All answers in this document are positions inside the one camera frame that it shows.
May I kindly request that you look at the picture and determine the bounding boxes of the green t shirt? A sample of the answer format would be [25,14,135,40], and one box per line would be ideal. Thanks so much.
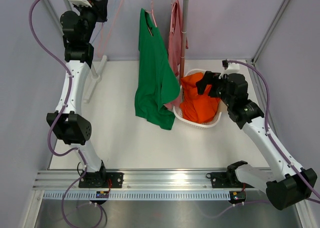
[134,9,180,130]

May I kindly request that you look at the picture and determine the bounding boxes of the white slotted cable duct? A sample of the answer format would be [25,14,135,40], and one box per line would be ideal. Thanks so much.
[43,190,231,201]

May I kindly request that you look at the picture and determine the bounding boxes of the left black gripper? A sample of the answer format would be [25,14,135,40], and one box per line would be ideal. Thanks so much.
[72,0,107,44]

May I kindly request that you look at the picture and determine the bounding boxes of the pink hanger of green shirt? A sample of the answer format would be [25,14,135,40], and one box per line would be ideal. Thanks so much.
[148,0,158,28]

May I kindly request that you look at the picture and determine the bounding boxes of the pink t shirt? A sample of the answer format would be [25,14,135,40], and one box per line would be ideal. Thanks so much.
[163,0,190,111]

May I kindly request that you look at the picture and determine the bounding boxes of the metal clothes rack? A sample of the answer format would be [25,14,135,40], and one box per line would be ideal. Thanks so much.
[58,0,191,105]

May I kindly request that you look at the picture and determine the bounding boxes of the pink hanger of orange shirt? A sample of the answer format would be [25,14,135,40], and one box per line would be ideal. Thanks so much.
[96,0,124,58]

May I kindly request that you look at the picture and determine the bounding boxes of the orange t shirt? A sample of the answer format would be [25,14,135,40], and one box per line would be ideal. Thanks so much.
[179,72,220,124]

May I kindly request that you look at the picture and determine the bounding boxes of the white perforated laundry basket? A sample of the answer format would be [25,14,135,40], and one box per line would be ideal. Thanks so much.
[173,69,226,129]

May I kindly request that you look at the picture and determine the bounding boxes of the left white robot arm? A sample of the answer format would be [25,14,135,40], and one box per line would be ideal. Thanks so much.
[46,0,108,188]

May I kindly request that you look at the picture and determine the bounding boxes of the light blue hanger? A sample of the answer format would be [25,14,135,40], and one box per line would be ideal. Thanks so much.
[90,0,118,45]

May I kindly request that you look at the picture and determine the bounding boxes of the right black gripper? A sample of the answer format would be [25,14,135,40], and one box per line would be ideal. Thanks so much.
[196,71,234,107]

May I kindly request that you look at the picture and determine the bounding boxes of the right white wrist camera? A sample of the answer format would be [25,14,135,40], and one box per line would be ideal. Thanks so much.
[218,60,240,79]

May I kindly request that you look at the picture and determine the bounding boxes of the aluminium mounting rail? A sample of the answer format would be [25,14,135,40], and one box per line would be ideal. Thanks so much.
[32,167,274,190]

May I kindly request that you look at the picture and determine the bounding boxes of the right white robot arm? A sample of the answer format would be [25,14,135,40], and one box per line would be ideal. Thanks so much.
[196,71,318,210]

